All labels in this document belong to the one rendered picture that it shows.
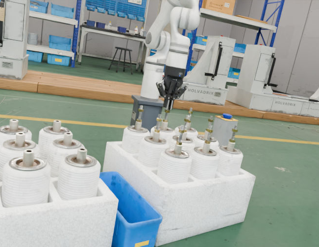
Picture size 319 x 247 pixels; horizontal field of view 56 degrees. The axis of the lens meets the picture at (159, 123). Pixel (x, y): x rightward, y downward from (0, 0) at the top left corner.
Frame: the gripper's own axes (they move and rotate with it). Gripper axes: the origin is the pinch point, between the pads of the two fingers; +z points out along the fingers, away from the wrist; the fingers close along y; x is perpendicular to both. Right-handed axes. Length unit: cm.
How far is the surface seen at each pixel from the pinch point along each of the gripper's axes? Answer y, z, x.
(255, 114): 207, 32, 134
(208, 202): 0.6, 23.4, -31.6
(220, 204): 6.4, 25.0, -31.1
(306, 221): 50, 35, -36
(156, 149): -12.8, 11.3, -17.3
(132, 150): -14.5, 16.5, -5.1
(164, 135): -1.9, 10.7, -4.5
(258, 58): 206, -30, 150
